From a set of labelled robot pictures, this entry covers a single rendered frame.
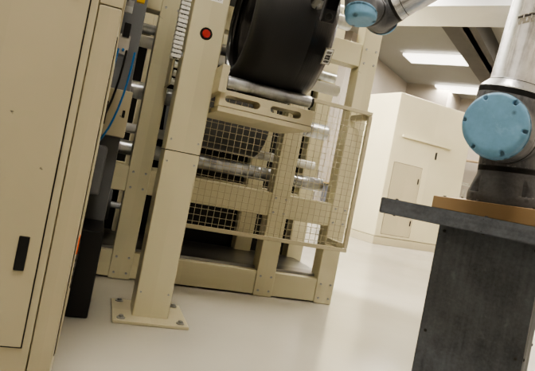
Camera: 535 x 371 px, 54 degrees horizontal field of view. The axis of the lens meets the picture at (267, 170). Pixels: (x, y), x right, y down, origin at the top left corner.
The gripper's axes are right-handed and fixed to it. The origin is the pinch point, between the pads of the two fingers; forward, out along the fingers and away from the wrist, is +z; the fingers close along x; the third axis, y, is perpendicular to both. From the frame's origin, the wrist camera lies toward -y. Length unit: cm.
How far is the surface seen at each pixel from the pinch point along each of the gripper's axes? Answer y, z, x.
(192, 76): -27.0, 25.0, 33.5
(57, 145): -67, -39, 68
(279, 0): -0.3, 1.7, 12.7
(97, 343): -119, 8, 49
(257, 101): -32.6, 15.6, 10.4
